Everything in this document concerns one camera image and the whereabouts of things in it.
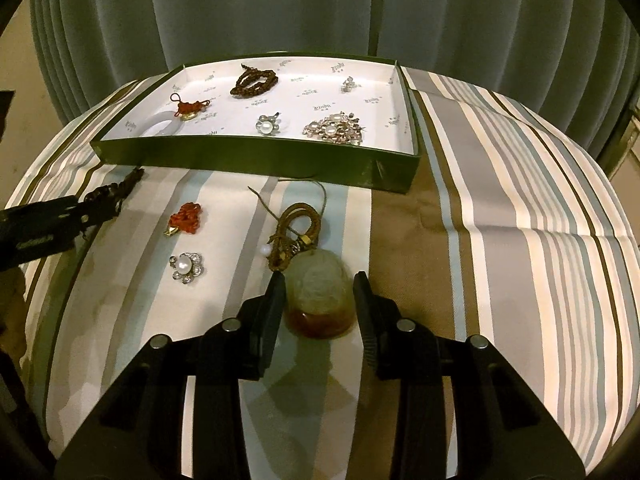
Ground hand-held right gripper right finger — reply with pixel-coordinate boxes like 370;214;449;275
351;270;588;480

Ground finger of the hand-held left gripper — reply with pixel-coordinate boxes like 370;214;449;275
0;227;86;272
0;197;93;235

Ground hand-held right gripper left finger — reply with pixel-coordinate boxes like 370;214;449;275
52;275;287;480

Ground jade pendant with brown cord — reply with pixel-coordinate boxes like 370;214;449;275
247;180;357;337

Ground dark bead necklace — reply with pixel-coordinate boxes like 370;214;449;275
75;167;146;233

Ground green box with white lining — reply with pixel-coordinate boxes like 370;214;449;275
90;57;423;195

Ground white jade bangle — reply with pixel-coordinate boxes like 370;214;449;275
141;112;183;137

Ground red cord pendant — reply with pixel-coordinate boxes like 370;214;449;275
169;92;211;122

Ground large pearl cluster brooch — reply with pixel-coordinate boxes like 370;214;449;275
301;112;366;147

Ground pearl flower brooch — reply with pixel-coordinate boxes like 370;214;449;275
169;251;205;283
255;112;282;137

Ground brown bead bracelet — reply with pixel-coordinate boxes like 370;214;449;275
230;64;279;96

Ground small red knot charm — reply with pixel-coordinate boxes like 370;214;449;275
164;202;203;237

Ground striped tablecloth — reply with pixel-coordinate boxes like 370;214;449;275
10;65;638;480

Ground grey-green curtain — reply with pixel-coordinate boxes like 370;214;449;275
27;0;640;111

